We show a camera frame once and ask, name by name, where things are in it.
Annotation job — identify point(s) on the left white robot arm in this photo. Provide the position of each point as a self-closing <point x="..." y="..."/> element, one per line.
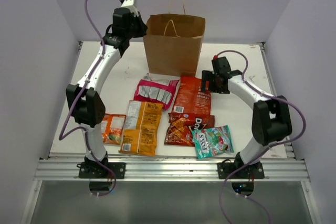
<point x="84" y="101"/>

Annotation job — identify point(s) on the yellow Kettle chips bag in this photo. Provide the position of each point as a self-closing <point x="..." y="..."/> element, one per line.
<point x="141" y="127"/>

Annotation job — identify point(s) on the orange small snack bag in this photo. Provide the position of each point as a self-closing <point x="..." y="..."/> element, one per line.
<point x="111" y="128"/>

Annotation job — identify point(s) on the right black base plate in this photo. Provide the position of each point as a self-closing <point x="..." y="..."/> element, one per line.
<point x="227" y="169"/>

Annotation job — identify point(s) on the red Doritos bag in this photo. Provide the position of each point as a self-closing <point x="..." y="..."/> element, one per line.
<point x="181" y="126"/>

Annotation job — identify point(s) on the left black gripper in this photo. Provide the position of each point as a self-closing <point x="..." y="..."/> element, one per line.
<point x="143" y="28"/>

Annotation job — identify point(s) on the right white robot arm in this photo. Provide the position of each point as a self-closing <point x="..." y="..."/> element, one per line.
<point x="271" y="121"/>

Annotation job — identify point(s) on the teal Fox's candy bag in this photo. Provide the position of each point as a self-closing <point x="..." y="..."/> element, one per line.
<point x="212" y="141"/>

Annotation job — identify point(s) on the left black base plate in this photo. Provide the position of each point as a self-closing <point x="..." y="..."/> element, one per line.
<point x="92" y="170"/>

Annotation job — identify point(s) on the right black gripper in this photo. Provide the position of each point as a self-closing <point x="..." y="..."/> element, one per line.
<point x="207" y="76"/>

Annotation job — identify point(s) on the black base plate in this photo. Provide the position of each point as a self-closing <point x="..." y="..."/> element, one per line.
<point x="92" y="170"/>
<point x="227" y="169"/>

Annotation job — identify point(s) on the pink snack bag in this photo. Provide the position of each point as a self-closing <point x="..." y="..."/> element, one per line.
<point x="157" y="91"/>

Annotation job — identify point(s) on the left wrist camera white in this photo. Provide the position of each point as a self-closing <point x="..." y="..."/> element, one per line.
<point x="128" y="3"/>

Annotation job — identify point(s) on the red cassava chips bag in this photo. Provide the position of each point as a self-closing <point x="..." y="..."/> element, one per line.
<point x="190" y="98"/>

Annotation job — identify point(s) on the aluminium front rail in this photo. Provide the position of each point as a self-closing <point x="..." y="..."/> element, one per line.
<point x="175" y="170"/>

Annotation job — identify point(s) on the brown paper bag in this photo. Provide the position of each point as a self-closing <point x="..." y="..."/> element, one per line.
<point x="173" y="43"/>

